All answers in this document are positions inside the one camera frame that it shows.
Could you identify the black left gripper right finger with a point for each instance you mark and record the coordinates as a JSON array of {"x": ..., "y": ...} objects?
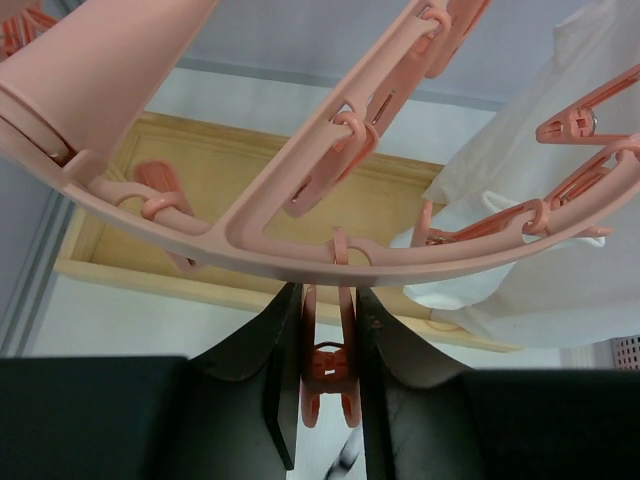
[{"x": 428, "y": 416}]

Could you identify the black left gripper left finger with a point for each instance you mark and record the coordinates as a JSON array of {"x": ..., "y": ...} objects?
[{"x": 229, "y": 413}]

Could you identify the white striped sock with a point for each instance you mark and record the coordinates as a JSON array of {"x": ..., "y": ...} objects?
[{"x": 351, "y": 451}]

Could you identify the pink round clip hanger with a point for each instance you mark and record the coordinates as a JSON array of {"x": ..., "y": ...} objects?
[{"x": 72, "y": 89}]

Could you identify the aluminium frame rail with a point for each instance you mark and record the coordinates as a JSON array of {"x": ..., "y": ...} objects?
[{"x": 24, "y": 314}]

